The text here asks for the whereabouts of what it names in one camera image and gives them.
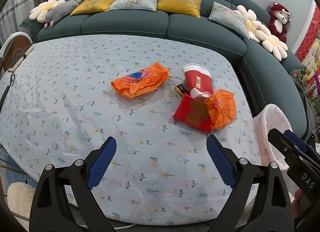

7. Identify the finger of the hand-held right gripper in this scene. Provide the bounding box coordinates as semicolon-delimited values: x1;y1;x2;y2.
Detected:
284;130;320;163
267;128;304;170

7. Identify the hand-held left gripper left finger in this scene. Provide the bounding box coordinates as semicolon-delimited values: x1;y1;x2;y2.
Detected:
30;136;118;232

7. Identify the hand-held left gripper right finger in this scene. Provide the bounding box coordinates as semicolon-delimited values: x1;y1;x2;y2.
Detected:
206;134;293;232

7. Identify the white-lined trash bin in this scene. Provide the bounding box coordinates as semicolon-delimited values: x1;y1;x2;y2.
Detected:
252;103;300;171

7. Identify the orange plastic bag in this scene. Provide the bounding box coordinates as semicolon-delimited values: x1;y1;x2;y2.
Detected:
206;89;237;130

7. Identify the red cardboard box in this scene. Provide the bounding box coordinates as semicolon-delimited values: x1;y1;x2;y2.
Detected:
172;94;213;132

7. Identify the small black and gold box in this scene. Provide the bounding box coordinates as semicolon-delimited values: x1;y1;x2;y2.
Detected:
175;84;190;96

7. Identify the red paper cup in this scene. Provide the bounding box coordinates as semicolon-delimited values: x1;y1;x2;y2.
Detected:
182;63;214;97

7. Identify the orange bag with blue print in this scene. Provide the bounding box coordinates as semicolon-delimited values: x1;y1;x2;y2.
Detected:
111;62;170;97

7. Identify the person's right hand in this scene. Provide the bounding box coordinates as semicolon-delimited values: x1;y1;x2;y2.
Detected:
292;189;304;219

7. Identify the green potted plant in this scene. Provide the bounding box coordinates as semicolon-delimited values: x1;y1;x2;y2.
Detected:
296;74;315;107

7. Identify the light blue floral tablecloth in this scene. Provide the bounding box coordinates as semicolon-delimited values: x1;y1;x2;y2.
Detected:
0;34;265;225

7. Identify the blue woven mat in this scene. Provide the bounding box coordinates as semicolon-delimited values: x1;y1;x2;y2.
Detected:
0;144;38;192

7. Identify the white flower cushion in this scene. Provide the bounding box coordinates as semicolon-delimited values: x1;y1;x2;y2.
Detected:
255;23;289;60
29;0;66;23
236;5;263;41

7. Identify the red and white plush bear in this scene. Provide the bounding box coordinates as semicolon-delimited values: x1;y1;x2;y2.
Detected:
268;2;292;42

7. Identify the light blue embroidered cushion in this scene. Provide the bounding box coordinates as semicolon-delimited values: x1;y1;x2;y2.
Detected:
109;0;161;12
209;2;250;40

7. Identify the teal fabric sofa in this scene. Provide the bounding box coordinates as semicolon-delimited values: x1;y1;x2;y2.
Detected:
19;0;308;137

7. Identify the grey plush mouse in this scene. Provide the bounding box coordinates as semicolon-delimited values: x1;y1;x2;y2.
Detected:
45;0;82;28

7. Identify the small yellow embroidered cushion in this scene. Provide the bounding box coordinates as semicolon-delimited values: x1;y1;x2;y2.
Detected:
70;0;122;16

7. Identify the sheer white curtain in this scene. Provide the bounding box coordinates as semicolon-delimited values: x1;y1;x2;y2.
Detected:
0;0;38;55

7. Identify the large yellow embroidered cushion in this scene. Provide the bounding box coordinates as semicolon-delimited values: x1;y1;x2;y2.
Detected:
157;0;204;19

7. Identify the red bordered wall mural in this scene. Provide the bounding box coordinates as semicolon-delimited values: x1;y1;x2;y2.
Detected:
295;4;320;72

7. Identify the black cable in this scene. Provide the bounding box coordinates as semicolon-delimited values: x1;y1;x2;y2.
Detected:
0;72;15;105

